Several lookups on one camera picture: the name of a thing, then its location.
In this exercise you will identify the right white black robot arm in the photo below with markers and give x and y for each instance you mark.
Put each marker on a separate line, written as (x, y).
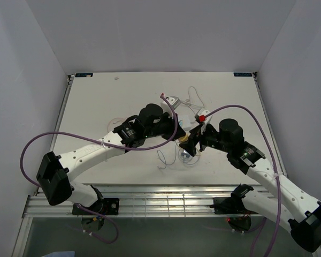
(296, 211)

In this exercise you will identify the white colourful power strip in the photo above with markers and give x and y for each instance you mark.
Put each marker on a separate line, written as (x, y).
(185, 122)

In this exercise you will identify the yellow charger plug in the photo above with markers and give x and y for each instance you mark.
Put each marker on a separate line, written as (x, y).
(183, 139)

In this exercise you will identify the blue corner label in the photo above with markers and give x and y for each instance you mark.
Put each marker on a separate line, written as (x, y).
(83, 75)
(242, 74)

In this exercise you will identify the left blue corner label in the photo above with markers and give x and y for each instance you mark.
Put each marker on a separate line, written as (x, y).
(83, 75)

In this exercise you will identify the blue charger plug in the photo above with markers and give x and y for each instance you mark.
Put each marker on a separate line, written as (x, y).
(184, 155)

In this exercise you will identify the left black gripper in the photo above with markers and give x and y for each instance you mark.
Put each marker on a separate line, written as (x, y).
(175, 131)

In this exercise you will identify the right blue corner label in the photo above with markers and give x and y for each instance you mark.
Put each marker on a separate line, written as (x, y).
(242, 74)

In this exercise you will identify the blue cloth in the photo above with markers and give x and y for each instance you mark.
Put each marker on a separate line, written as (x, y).
(61, 254)

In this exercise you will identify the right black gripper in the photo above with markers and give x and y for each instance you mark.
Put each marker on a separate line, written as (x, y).
(196, 133)

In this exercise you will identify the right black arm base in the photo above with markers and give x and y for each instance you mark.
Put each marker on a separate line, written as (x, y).
(236, 202)

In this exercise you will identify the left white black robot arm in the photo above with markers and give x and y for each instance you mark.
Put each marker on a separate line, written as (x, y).
(57, 174)

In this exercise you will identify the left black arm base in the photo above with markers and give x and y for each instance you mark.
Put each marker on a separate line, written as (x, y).
(106, 206)

